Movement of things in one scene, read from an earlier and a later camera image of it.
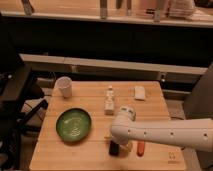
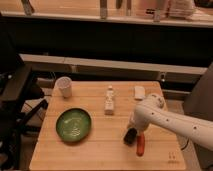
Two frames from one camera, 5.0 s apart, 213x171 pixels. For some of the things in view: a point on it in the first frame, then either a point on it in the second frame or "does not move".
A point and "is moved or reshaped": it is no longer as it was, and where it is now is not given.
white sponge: (139, 92) does not move
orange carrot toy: (141, 148) does not move
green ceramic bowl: (73, 124) does not move
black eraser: (114, 149) is moved or reshaped
